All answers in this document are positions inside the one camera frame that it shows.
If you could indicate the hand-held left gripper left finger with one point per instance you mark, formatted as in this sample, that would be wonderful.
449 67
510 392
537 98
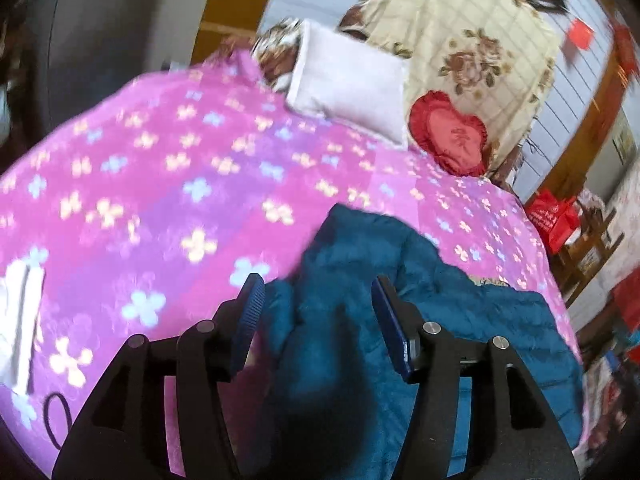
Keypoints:
252 305

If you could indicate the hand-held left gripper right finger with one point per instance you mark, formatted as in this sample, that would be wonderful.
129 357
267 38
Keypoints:
395 330

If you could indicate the teal puffer jacket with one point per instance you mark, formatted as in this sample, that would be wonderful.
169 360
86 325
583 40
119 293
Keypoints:
450 305

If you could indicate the pink floral bedsheet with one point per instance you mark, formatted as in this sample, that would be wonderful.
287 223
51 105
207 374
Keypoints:
125 185

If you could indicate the red shopping bag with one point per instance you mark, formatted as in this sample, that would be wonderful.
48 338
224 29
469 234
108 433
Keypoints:
552 220

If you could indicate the red heart cushion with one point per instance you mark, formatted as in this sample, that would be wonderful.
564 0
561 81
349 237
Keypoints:
450 132

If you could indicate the wooden chair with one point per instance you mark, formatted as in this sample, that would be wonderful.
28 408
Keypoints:
590 250

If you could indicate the white tissue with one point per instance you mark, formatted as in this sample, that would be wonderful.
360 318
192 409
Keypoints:
17 325

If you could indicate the white pillow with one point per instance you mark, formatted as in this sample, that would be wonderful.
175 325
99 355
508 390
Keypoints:
350 80

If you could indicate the brown floral pillow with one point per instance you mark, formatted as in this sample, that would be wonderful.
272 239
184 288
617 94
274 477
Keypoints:
275 50

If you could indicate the wooden headboard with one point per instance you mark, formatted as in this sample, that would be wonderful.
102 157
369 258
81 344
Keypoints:
235 0

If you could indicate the cream floral quilt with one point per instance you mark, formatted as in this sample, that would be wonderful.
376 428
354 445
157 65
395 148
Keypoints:
450 25

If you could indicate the grey wardrobe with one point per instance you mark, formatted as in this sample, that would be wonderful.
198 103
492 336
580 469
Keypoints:
110 25

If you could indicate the red paper square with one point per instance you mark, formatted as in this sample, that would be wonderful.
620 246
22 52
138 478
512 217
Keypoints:
580 35

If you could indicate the red hanging ornament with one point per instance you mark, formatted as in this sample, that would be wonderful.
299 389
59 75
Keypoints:
627 52

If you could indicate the small wall picture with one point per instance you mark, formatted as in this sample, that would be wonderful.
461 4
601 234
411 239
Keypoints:
625 145

